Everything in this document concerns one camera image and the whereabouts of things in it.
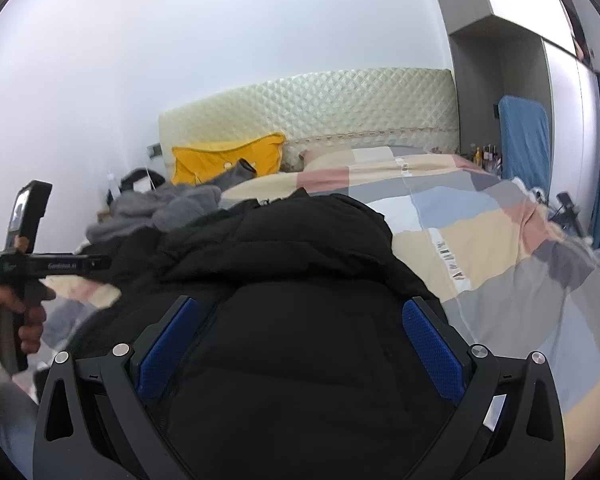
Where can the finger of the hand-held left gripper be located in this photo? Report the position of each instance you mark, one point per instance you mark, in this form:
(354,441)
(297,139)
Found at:
(100,262)

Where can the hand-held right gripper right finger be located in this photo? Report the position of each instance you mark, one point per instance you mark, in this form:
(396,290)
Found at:
(432,347)

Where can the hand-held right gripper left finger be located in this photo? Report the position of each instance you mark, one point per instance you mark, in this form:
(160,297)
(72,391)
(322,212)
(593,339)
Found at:
(167,345)

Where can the black puffer jacket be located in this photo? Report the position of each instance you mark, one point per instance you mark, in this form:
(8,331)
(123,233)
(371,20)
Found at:
(290,270)

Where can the person's left hand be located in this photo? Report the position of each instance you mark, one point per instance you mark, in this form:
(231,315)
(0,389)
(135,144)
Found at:
(32,330)

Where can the black bag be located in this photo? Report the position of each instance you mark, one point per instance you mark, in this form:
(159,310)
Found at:
(137,180)

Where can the grey fleece garment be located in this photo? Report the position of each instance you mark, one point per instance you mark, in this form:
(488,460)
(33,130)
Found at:
(180,205)

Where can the checked pastel duvet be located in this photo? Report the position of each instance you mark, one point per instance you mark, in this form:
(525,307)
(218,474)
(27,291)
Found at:
(480,220)

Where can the yellow pillow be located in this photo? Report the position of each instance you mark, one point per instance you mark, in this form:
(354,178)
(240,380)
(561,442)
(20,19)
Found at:
(205,160)

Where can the person's grey-blue clothing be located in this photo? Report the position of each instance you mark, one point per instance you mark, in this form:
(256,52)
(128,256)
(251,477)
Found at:
(12,425)

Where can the black phone stand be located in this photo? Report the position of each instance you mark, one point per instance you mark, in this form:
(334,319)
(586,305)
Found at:
(569,207)

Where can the row of small bottles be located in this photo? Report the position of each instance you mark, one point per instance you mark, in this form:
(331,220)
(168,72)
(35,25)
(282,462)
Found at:
(486,156)

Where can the pink pillow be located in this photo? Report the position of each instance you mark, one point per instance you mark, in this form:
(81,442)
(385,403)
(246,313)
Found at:
(307,156)

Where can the blue towel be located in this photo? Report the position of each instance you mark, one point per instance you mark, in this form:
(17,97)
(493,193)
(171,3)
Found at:
(525,135)

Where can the cream quilted headboard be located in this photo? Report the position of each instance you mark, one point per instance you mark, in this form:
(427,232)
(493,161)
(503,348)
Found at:
(330,105)

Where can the grey wardrobe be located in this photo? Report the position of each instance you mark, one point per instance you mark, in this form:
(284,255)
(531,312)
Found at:
(565,85)

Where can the wall socket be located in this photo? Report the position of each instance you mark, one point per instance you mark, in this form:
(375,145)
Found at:
(154,150)

